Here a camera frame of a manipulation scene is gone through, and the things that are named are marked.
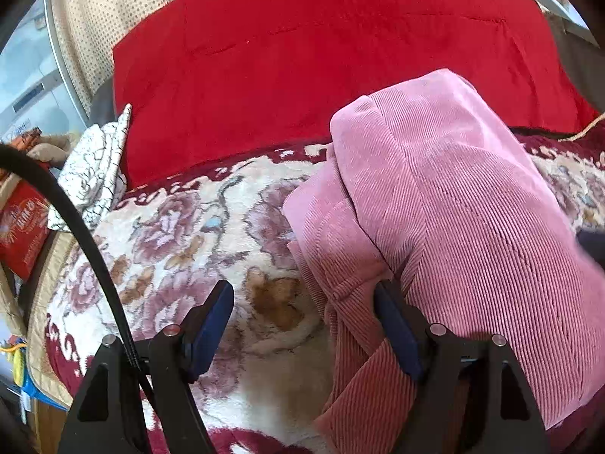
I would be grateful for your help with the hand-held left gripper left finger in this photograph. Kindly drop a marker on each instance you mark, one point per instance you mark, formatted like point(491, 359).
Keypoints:
point(212, 328)

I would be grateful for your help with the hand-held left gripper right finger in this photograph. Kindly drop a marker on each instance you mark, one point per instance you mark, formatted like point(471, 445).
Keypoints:
point(399, 335)

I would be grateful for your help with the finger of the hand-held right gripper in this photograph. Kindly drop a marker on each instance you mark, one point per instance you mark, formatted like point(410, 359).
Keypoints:
point(593, 248)

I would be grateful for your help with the floral plush blanket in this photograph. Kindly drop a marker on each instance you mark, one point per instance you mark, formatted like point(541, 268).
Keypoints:
point(189, 246)

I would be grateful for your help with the white crackle-patterned cloth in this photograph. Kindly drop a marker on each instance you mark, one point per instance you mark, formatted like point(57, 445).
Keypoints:
point(90, 170)

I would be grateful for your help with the red gift box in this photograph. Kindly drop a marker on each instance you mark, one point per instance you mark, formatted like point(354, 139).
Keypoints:
point(23, 231)

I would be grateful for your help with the beige cloth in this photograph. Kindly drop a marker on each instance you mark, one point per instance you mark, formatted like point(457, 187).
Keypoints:
point(52, 151)

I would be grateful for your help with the orange black patterned cloth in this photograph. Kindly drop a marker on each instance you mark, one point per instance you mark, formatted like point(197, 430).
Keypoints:
point(26, 139)

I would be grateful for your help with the red sofa blanket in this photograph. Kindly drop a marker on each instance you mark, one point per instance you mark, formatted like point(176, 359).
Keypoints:
point(283, 56)

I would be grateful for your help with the silver refrigerator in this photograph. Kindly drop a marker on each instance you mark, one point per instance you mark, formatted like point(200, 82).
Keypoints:
point(28, 80)

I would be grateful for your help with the beige dotted headboard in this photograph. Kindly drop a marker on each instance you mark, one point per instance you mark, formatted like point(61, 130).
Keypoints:
point(90, 19)

